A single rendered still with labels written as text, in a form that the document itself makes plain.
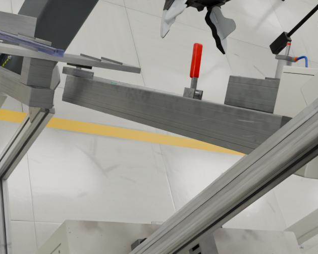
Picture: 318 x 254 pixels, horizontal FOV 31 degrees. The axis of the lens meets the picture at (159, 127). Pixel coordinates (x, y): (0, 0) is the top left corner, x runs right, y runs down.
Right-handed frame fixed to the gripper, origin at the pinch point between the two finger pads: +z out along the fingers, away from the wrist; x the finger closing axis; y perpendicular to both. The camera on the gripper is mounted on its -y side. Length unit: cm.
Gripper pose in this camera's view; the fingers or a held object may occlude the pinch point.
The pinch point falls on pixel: (192, 48)
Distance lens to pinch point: 112.9
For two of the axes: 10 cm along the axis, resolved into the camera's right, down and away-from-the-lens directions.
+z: -0.6, 9.9, -1.6
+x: 8.3, 1.4, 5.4
